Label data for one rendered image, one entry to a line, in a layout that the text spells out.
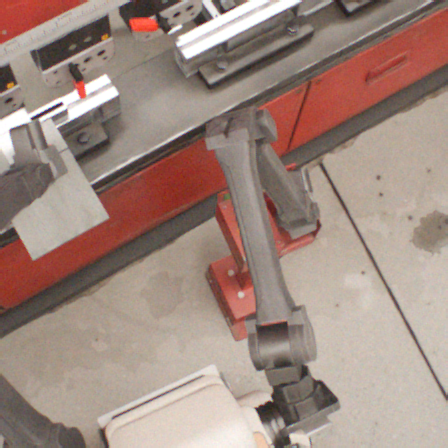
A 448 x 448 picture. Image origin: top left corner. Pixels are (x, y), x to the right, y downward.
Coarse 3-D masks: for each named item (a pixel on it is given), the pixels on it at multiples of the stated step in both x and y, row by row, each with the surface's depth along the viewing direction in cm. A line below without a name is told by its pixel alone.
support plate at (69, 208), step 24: (48, 120) 175; (48, 144) 173; (0, 168) 171; (72, 168) 172; (48, 192) 170; (72, 192) 171; (24, 216) 168; (48, 216) 169; (72, 216) 169; (96, 216) 169; (24, 240) 167; (48, 240) 167
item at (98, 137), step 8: (88, 128) 185; (96, 128) 185; (72, 136) 184; (96, 136) 185; (104, 136) 185; (72, 144) 184; (80, 144) 184; (88, 144) 184; (96, 144) 184; (104, 144) 186; (72, 152) 183; (80, 152) 183; (88, 152) 185
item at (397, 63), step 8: (400, 56) 228; (408, 56) 232; (384, 64) 226; (392, 64) 230; (400, 64) 233; (408, 64) 233; (376, 72) 229; (384, 72) 232; (392, 72) 231; (368, 80) 231; (376, 80) 230
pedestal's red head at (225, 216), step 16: (224, 192) 189; (224, 208) 194; (272, 208) 199; (224, 224) 196; (272, 224) 194; (320, 224) 191; (240, 240) 192; (288, 240) 201; (304, 240) 201; (240, 256) 193
